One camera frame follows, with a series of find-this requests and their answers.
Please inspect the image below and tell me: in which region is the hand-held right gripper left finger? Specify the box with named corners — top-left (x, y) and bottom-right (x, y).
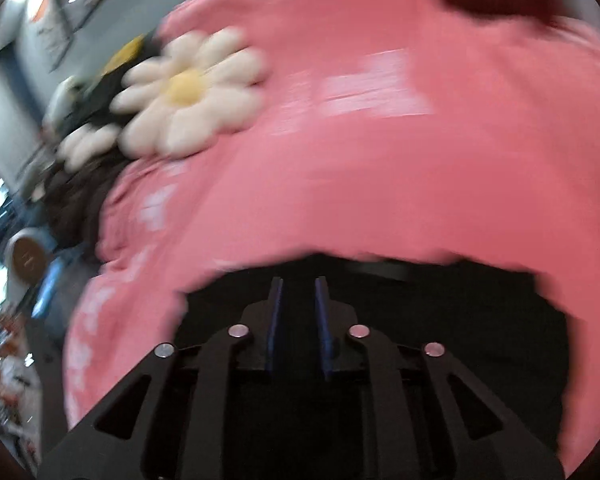
top-left (37, 276), bottom-right (286, 480)

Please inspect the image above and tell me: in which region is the dark brown plush toy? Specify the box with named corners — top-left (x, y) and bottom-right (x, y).
top-left (42, 150), bottom-right (131, 251)

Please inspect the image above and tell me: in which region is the white plush toy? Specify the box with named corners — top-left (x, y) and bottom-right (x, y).
top-left (45, 76), bottom-right (88, 128)

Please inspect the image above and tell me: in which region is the small white daisy pillow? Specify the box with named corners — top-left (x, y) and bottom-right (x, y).
top-left (57, 124), bottom-right (123, 171)

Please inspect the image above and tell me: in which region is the black garment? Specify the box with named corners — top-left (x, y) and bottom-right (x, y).
top-left (172, 254), bottom-right (572, 463)

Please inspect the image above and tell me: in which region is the large white daisy pillow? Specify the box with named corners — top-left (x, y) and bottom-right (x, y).
top-left (111, 27), bottom-right (268, 158)

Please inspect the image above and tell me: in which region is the pink printed blanket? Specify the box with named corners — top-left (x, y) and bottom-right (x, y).
top-left (62, 0), bottom-right (600, 476)

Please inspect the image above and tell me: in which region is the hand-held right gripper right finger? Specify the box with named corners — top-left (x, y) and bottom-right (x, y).
top-left (314, 276), bottom-right (566, 480)

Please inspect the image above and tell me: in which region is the black and yellow cushion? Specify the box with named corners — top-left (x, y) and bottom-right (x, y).
top-left (75, 35), bottom-right (163, 131)

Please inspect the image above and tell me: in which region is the round wooden disc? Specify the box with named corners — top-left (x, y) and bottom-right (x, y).
top-left (5, 227), bottom-right (56, 301)

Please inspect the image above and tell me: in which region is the framed orange wall picture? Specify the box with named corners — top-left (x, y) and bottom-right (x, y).
top-left (27, 0), bottom-right (76, 68)

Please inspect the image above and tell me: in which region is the blue bottle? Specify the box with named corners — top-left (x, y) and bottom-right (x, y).
top-left (32, 260), bottom-right (65, 318)

